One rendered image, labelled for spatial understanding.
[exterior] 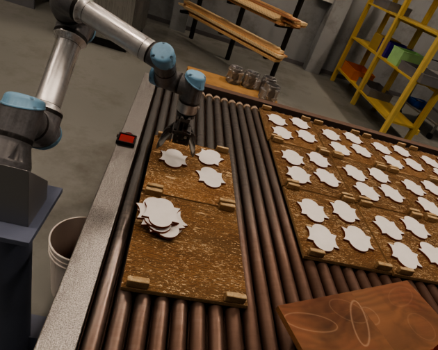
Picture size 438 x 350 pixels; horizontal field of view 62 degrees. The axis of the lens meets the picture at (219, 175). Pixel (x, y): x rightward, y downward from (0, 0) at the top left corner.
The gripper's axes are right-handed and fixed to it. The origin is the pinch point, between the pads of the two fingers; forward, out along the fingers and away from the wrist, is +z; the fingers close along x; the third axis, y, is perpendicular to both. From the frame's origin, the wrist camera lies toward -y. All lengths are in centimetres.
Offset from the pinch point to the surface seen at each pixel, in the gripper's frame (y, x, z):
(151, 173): 13.9, -7.4, 3.0
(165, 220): 43.3, -0.3, -3.6
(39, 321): 27, -42, 95
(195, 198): 22.8, 10.1, 2.5
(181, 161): 1.7, 3.3, 2.8
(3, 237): 51, -44, 8
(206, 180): 10.9, 14.2, 2.3
